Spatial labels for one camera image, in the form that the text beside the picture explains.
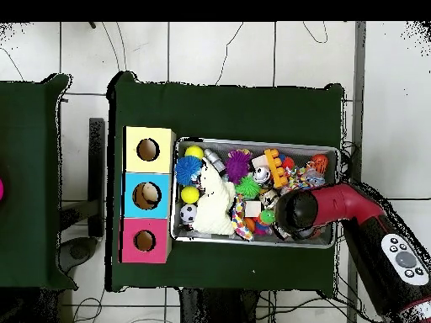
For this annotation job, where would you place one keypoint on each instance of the green spiky ball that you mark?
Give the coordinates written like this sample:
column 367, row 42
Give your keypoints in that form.
column 248, row 187

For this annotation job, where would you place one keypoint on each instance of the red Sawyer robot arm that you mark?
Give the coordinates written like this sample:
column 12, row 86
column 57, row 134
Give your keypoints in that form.
column 350, row 202

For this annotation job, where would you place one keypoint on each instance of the small soccer ball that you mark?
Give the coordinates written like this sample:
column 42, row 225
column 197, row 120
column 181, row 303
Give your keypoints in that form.
column 188, row 213

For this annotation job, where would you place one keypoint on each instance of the wooden box with three holes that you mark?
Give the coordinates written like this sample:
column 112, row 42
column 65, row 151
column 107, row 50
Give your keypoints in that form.
column 135, row 195

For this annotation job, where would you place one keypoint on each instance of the dark green table cloth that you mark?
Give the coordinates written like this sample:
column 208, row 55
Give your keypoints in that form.
column 236, row 108
column 30, row 188

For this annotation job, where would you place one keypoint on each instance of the yellow ball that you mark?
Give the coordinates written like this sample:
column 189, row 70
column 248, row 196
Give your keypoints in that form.
column 190, row 195
column 194, row 152

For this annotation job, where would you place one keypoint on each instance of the pink round object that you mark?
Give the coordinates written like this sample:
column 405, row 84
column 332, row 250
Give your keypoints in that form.
column 1, row 190

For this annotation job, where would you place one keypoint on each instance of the large blue spiky ball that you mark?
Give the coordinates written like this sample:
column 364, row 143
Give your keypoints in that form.
column 188, row 171

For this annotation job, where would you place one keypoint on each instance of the silver metal can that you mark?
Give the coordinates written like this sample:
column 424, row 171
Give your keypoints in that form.
column 262, row 176

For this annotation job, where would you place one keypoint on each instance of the purple spiky ball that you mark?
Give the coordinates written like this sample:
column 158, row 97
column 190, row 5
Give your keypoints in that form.
column 238, row 166

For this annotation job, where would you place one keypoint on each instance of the orange toy building block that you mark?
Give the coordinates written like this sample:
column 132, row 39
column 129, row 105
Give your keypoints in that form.
column 276, row 167

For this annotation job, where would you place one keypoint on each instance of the colourful patterned cloth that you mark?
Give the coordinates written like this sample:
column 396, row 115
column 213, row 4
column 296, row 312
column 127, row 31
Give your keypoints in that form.
column 240, row 219

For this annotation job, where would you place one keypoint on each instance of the shallow clear mesh bin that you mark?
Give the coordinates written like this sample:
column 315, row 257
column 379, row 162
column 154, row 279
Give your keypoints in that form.
column 202, row 237

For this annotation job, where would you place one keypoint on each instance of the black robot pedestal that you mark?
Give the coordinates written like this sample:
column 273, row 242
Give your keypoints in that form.
column 215, row 309

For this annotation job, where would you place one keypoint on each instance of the cream knitted cloth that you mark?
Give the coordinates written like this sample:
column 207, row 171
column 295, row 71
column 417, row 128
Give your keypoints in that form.
column 214, row 208

